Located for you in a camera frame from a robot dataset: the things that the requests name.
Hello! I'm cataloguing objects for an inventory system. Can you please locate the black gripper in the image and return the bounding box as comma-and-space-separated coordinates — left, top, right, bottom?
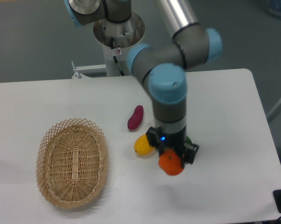
146, 126, 199, 168

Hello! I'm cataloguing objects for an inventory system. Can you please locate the orange mandarin fruit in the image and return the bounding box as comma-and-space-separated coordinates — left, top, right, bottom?
158, 149, 184, 176

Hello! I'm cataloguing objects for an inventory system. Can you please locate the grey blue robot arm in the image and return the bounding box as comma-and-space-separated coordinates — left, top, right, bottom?
64, 0, 222, 175

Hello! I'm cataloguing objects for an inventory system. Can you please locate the green bok choy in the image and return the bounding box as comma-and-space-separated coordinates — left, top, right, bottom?
185, 136, 192, 145

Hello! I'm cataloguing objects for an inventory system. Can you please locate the yellow mango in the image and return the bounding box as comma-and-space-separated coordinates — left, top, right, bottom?
134, 134, 155, 156

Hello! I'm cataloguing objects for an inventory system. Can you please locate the purple sweet potato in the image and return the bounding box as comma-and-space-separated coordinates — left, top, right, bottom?
127, 105, 144, 131

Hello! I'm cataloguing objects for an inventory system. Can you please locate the woven wicker basket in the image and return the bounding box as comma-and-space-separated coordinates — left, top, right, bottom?
36, 118, 109, 209

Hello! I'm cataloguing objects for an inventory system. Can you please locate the blue container in corner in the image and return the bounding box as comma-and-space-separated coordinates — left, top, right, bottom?
267, 0, 281, 20

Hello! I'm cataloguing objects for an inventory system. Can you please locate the white metal base frame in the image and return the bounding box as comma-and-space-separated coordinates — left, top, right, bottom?
71, 61, 107, 79

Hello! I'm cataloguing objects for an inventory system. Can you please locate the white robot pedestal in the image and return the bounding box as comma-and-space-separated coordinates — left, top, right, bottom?
93, 13, 145, 77

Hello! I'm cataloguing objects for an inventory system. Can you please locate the black cable on pedestal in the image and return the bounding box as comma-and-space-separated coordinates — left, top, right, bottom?
110, 36, 126, 77

